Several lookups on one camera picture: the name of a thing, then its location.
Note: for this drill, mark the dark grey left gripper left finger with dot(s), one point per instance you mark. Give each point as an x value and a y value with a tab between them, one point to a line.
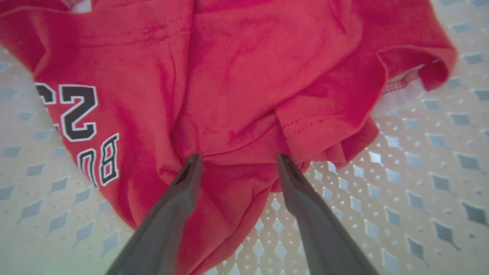
160	236

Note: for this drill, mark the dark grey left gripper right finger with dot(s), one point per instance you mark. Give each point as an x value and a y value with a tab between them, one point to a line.
321	240

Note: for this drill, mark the red garment with white trim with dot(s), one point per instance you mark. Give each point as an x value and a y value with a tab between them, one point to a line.
237	76

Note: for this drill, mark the cream perforated laundry basket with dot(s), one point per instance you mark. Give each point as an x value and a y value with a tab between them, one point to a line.
420	183

